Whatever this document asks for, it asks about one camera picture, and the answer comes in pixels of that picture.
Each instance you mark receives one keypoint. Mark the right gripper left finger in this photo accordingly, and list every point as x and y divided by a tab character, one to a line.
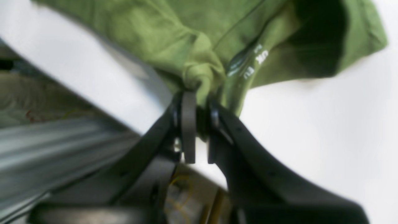
134	189

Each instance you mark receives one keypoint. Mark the olive green T-shirt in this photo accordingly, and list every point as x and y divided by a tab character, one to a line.
226	47

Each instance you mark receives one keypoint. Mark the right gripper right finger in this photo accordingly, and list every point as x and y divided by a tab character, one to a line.
263	190

